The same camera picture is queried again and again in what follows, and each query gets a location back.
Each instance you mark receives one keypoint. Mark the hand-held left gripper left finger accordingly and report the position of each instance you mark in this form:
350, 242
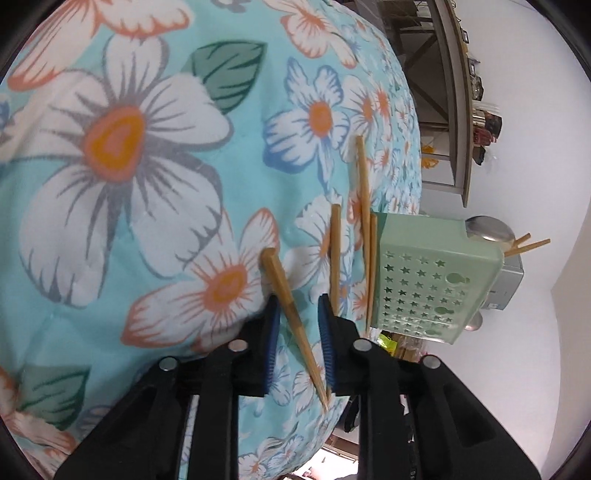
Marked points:
272, 337

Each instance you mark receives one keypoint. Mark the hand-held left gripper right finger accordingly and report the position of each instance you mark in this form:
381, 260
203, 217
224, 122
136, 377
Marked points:
327, 341

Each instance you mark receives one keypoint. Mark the green perforated utensil holder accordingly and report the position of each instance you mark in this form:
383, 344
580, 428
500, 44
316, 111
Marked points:
415, 286

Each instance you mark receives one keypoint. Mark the metal spoon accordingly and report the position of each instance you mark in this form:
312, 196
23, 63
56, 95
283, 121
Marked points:
489, 228

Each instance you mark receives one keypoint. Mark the yellow green rice bag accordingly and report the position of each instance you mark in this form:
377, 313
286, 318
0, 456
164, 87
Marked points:
392, 344

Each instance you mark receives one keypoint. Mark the floral blue blanket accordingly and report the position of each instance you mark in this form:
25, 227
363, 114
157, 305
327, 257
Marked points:
138, 230

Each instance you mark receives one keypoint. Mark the grey refrigerator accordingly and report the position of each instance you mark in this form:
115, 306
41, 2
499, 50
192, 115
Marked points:
508, 281

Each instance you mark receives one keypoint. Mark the yellow plastic bag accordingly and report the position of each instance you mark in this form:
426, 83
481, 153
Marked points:
429, 159

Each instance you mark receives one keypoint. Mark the red brown bottle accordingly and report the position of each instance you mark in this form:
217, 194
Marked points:
484, 136

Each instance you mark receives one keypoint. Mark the white wooden table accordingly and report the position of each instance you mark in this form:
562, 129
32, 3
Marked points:
457, 115

